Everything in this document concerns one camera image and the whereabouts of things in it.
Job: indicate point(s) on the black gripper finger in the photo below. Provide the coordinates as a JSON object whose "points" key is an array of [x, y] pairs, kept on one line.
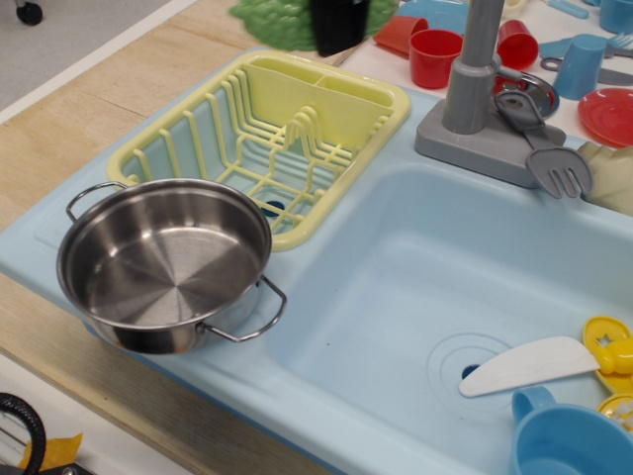
{"points": [[338, 25]]}

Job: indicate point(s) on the green bumpy toy squash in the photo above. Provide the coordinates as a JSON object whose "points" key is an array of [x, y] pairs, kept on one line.
{"points": [[287, 25]]}

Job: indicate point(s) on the stainless steel pot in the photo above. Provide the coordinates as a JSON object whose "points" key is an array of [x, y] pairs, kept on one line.
{"points": [[159, 267]]}

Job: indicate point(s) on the red plastic cup lying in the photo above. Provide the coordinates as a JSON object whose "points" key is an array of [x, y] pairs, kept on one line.
{"points": [[395, 35]]}

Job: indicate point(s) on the red plastic cup front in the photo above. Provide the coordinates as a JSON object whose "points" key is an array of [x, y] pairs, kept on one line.
{"points": [[431, 54]]}

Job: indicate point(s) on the blue plastic plate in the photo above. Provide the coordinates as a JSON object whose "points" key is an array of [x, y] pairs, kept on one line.
{"points": [[447, 15]]}

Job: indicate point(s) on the yellow plastic dish rack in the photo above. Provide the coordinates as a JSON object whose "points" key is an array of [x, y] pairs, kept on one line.
{"points": [[291, 134]]}

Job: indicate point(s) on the grey toy faucet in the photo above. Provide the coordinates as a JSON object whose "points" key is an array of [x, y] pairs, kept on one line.
{"points": [[466, 129]]}

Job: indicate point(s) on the red plastic cup right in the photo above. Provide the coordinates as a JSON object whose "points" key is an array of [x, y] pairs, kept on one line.
{"points": [[516, 46]]}

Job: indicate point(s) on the metal lid with knob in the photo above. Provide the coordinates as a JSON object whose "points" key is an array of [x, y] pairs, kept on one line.
{"points": [[540, 91]]}

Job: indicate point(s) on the blue upturned plastic cup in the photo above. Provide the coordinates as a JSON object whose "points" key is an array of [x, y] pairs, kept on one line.
{"points": [[579, 70]]}

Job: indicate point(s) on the grey plastic toy fork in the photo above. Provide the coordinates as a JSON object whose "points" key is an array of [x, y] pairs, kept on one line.
{"points": [[558, 170]]}

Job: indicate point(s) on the light blue toy sink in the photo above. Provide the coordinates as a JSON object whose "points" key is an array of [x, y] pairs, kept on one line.
{"points": [[420, 271]]}

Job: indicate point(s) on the red plastic plate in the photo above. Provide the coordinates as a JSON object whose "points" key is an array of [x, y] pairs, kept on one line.
{"points": [[607, 115]]}

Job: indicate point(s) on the black caster wheel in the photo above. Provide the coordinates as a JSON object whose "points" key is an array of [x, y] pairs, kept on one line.
{"points": [[28, 12]]}

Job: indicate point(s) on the cream plastic toy piece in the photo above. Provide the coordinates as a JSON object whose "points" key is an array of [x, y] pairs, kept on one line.
{"points": [[612, 176]]}

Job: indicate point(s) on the white plastic toy knife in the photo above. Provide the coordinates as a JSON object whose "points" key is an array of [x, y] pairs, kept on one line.
{"points": [[538, 361]]}

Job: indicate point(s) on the yellow plastic toy utensil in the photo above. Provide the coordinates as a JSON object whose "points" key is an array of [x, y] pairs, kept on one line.
{"points": [[609, 340]]}

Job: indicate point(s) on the blue plastic mug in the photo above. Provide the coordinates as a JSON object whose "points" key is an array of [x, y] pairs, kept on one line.
{"points": [[554, 438]]}

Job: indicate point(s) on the yellow tape piece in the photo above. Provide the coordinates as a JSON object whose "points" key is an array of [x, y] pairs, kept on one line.
{"points": [[58, 452]]}

